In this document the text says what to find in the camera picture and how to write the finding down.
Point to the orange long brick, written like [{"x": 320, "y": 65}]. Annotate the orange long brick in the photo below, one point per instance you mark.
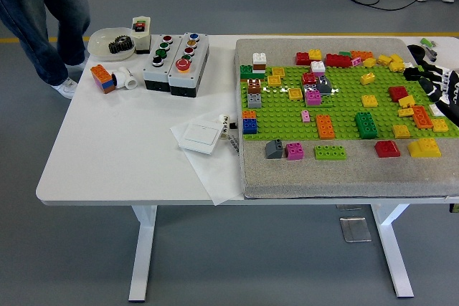
[
  {"x": 361, "y": 55},
  {"x": 422, "y": 117},
  {"x": 325, "y": 127}
]

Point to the cream switch box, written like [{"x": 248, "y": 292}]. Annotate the cream switch box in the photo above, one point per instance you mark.
[{"x": 140, "y": 39}]

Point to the black brick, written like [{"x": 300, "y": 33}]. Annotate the black brick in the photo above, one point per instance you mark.
[{"x": 411, "y": 74}]

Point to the yellow square plate brick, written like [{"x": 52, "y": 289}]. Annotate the yellow square plate brick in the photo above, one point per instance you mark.
[
  {"x": 295, "y": 94},
  {"x": 278, "y": 71},
  {"x": 274, "y": 80}
]

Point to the large yellow slope brick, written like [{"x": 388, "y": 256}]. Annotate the large yellow slope brick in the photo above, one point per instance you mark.
[{"x": 425, "y": 147}]

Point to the white bowl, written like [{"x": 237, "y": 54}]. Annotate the white bowl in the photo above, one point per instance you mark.
[{"x": 100, "y": 39}]

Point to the white labelled cylinder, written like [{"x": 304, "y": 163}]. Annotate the white labelled cylinder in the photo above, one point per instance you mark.
[{"x": 224, "y": 118}]

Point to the small yellow brick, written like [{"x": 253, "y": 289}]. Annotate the small yellow brick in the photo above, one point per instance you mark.
[
  {"x": 396, "y": 58},
  {"x": 397, "y": 66},
  {"x": 369, "y": 62},
  {"x": 407, "y": 101},
  {"x": 383, "y": 59},
  {"x": 367, "y": 78}
]

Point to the white pipe tee fitting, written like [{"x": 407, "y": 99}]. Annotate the white pipe tee fitting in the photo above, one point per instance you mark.
[{"x": 125, "y": 77}]

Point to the white printed label strip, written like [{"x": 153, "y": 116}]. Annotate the white printed label strip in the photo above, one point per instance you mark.
[{"x": 232, "y": 143}]

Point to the lime green long plate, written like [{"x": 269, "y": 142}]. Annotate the lime green long plate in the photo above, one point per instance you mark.
[{"x": 330, "y": 152}]

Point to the magenta square brick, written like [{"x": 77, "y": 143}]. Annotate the magenta square brick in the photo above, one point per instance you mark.
[
  {"x": 313, "y": 97},
  {"x": 294, "y": 150}
]

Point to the white paper sheet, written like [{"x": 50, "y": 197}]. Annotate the white paper sheet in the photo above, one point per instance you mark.
[{"x": 215, "y": 173}]

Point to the orange blue purple brick stack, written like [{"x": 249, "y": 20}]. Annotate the orange blue purple brick stack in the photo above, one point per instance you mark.
[{"x": 102, "y": 75}]

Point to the dark green flat brick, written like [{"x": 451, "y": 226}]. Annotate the dark green flat brick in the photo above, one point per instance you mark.
[{"x": 246, "y": 71}]

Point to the blue square brick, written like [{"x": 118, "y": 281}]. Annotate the blue square brick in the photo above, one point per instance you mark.
[{"x": 250, "y": 126}]

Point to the white brown brick stack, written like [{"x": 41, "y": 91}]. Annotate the white brown brick stack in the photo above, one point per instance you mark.
[{"x": 259, "y": 62}]

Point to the yellow flat brick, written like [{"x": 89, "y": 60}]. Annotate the yellow flat brick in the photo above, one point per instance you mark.
[
  {"x": 401, "y": 131},
  {"x": 405, "y": 112}
]

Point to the red long brick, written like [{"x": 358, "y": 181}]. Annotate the red long brick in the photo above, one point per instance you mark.
[{"x": 338, "y": 60}]

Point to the small dark green box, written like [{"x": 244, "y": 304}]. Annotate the small dark green box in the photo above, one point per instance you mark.
[{"x": 455, "y": 208}]

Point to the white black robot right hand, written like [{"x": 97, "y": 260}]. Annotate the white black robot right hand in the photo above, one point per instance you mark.
[{"x": 446, "y": 87}]

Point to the green studded baseplate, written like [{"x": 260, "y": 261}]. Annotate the green studded baseplate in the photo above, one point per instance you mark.
[{"x": 344, "y": 105}]

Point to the white wall switch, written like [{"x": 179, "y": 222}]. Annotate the white wall switch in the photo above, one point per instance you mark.
[{"x": 201, "y": 135}]

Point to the small green brick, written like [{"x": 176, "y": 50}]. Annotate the small green brick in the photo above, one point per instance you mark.
[{"x": 345, "y": 53}]

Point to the grey-brown mat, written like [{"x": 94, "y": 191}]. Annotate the grey-brown mat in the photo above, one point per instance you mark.
[{"x": 340, "y": 177}]

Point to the silver grey tool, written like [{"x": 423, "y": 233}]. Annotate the silver grey tool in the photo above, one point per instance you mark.
[{"x": 431, "y": 54}]

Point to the dark grey slope brick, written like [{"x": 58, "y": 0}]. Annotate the dark grey slope brick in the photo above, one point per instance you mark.
[
  {"x": 324, "y": 85},
  {"x": 274, "y": 149}
]

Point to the metal floor plate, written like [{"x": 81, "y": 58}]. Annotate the metal floor plate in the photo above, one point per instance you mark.
[{"x": 355, "y": 229}]

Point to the small pink brick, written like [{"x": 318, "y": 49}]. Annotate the small pink brick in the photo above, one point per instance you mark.
[
  {"x": 355, "y": 61},
  {"x": 306, "y": 116}
]

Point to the dark green thick brick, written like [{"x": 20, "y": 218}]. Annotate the dark green thick brick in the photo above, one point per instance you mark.
[{"x": 365, "y": 125}]

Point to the brown square brick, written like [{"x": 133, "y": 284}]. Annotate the brown square brick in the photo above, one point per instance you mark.
[{"x": 254, "y": 86}]

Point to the small orange brick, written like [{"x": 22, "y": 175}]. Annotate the small orange brick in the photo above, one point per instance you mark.
[{"x": 249, "y": 114}]

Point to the white table leg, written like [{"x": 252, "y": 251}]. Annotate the white table leg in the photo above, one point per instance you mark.
[
  {"x": 143, "y": 248},
  {"x": 394, "y": 248}
]

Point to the white pink brick stack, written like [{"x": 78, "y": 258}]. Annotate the white pink brick stack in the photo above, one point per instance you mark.
[{"x": 318, "y": 66}]

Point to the white flat brick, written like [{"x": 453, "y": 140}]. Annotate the white flat brick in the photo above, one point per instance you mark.
[{"x": 435, "y": 109}]

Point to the black gears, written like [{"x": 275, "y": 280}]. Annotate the black gears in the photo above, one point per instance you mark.
[{"x": 120, "y": 46}]

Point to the green flat plate brick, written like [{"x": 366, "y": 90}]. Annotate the green flat plate brick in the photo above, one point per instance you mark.
[{"x": 327, "y": 102}]

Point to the emergency stop control box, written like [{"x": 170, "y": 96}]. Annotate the emergency stop control box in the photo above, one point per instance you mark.
[{"x": 186, "y": 78}]

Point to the small white brick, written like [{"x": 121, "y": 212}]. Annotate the small white brick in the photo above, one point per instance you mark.
[{"x": 409, "y": 65}]

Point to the light grey square brick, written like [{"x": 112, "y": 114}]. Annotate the light grey square brick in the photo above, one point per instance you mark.
[
  {"x": 309, "y": 88},
  {"x": 254, "y": 100}
]

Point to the red slope brick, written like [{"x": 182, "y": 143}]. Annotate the red slope brick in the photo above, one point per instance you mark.
[{"x": 387, "y": 149}]

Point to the red square brick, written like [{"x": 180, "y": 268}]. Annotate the red square brick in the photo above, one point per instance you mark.
[
  {"x": 302, "y": 58},
  {"x": 398, "y": 92},
  {"x": 309, "y": 78}
]

